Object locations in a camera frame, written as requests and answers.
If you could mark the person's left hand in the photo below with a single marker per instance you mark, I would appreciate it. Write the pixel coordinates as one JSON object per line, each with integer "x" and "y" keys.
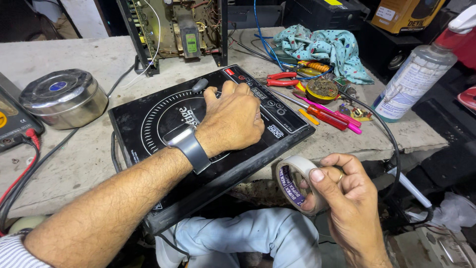
{"x": 230, "y": 119}

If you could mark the person's right hand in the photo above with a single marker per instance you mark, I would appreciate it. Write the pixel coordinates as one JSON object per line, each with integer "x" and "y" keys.
{"x": 351, "y": 208}

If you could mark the white adhesive tape roll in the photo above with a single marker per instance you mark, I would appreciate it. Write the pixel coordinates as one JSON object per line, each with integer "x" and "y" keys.
{"x": 297, "y": 165}

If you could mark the small grey oval piece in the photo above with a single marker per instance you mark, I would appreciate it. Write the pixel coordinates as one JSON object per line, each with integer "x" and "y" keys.
{"x": 199, "y": 85}

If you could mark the grey smartwatch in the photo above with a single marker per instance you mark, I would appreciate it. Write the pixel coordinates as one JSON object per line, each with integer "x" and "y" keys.
{"x": 191, "y": 147}

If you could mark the white plastic tube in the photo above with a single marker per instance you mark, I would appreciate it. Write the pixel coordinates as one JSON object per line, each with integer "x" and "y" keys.
{"x": 409, "y": 188}

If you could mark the small orange stick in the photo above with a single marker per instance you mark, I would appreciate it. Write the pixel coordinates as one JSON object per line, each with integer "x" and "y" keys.
{"x": 308, "y": 116}

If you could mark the black induction cooktop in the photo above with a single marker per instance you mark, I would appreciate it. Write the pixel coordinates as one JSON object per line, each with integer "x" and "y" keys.
{"x": 148, "y": 123}

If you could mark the small electronic component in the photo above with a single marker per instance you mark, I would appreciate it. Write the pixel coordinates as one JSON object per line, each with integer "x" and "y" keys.
{"x": 360, "y": 114}

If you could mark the yellow solder paste tin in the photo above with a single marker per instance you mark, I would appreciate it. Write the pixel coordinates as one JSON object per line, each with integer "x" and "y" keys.
{"x": 321, "y": 90}

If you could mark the white plastic bag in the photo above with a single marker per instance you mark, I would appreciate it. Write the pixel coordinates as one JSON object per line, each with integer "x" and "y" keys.
{"x": 453, "y": 212}

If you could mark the person's light blue trousers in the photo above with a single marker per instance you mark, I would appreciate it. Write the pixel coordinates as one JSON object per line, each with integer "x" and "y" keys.
{"x": 253, "y": 238}

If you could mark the open electronics chassis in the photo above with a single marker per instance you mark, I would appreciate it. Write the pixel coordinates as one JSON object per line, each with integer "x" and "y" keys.
{"x": 174, "y": 29}

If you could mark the polka dot cloth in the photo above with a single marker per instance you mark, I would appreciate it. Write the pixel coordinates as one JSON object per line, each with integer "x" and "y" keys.
{"x": 327, "y": 46}

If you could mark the black power unit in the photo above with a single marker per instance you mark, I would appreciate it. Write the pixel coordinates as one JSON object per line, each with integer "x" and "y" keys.
{"x": 323, "y": 13}

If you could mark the clear spray bottle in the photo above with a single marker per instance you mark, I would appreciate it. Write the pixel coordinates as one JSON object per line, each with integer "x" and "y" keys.
{"x": 412, "y": 80}

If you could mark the black speaker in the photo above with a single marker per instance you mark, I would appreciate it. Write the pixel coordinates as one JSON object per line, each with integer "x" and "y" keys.
{"x": 386, "y": 52}

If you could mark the red appliance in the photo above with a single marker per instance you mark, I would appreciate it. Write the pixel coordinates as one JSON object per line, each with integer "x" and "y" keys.
{"x": 467, "y": 97}

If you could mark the round steel lidded container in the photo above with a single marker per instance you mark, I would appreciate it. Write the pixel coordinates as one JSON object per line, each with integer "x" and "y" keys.
{"x": 61, "y": 98}

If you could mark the yellow cardboard box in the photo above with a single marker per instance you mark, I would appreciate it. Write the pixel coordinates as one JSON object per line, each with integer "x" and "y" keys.
{"x": 405, "y": 15}

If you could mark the red probe lead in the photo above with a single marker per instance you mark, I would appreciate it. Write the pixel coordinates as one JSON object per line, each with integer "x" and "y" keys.
{"x": 22, "y": 173}

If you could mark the black multimeter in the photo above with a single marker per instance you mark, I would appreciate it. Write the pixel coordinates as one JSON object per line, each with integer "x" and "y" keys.
{"x": 13, "y": 119}

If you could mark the black probe lead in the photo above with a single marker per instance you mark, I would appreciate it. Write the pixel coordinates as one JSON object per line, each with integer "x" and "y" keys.
{"x": 15, "y": 188}

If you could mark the person's striped shirt sleeve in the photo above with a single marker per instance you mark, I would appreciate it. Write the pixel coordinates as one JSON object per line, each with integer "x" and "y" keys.
{"x": 18, "y": 255}

